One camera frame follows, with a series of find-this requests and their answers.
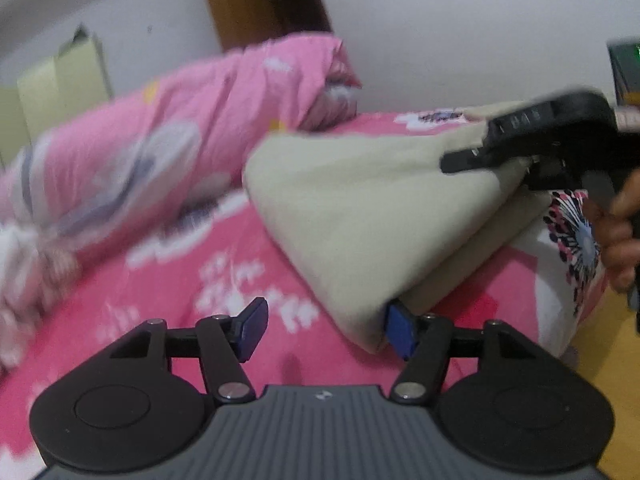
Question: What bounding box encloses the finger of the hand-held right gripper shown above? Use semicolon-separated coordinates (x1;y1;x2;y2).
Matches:
440;146;503;175

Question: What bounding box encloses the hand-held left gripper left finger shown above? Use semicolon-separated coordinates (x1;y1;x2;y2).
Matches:
110;297;269;403

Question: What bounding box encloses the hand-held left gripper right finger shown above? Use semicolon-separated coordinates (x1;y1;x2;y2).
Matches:
385;300;543;403

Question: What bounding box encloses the beige zip jacket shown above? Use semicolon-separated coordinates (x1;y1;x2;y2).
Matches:
242;102;556;356

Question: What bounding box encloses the person's right hand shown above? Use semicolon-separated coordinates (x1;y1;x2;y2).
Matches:
585;170;640;295

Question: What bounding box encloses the pink floral bed blanket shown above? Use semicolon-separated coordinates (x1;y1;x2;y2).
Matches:
0;107;618;471

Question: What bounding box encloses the pink floral quilt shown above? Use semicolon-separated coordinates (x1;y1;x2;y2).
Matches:
0;35;362;253

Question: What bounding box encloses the pink checked garment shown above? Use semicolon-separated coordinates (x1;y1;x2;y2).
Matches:
0;225;83;361

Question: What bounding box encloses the brown wooden door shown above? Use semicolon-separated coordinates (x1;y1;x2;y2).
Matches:
200;0;333;53

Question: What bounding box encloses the pale green wardrobe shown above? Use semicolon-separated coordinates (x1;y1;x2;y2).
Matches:
0;25;113;166

